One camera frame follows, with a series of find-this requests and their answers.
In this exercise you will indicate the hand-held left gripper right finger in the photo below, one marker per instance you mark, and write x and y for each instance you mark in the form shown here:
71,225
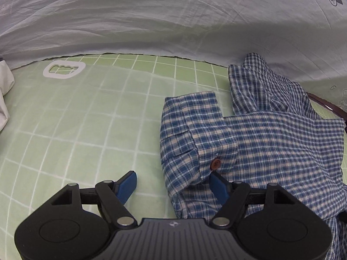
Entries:
219,188

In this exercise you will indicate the white garment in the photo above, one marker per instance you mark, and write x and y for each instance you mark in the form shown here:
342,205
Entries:
5,86

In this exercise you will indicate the carrot print backdrop sheet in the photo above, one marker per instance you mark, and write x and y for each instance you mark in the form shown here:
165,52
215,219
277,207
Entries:
135,19

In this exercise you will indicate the green grid mat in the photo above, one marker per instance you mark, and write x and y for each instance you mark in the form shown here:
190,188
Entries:
81,127

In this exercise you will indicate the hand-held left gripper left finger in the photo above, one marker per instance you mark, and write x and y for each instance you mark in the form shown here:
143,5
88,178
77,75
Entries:
127,187

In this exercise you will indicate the blue plaid shirt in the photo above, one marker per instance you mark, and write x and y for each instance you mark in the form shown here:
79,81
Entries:
271,146

